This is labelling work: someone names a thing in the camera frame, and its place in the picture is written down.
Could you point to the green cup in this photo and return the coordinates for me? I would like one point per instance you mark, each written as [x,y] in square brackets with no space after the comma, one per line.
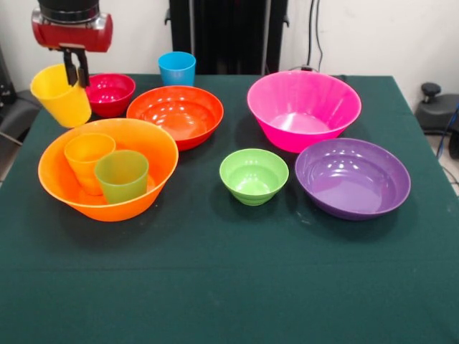
[123,182]

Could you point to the blue cup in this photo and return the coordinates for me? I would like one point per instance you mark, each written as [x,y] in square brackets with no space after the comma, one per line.
[175,71]

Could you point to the black chair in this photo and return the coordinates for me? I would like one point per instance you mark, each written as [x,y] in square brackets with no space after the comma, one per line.
[18,114]

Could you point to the small crimson bowl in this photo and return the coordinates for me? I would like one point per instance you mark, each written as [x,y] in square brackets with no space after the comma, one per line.
[111,100]

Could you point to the wide purple bowl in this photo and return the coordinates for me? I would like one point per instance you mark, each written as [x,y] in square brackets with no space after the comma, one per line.
[351,179]

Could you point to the orange cup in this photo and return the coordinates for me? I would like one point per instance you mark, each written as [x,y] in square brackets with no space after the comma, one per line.
[86,165]

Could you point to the large pink bowl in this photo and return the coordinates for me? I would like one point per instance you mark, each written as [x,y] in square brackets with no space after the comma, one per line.
[301,118]

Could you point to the yellow cup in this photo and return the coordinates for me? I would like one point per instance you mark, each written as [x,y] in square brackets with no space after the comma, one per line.
[61,104]

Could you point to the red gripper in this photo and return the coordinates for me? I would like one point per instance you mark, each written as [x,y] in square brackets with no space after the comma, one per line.
[71,36]

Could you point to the wide red bowl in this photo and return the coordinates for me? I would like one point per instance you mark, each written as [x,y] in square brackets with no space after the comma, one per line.
[172,118]

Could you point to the black floor device with knob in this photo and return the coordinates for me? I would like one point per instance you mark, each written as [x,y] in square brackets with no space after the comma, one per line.
[434,114]

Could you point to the small green bowl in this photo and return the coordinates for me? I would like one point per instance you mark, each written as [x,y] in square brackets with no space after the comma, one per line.
[252,179]

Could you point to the dark green table cloth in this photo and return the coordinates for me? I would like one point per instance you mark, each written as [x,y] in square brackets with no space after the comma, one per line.
[251,268]

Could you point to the large orange bowl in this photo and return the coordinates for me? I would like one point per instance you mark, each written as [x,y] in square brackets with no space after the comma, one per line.
[57,179]

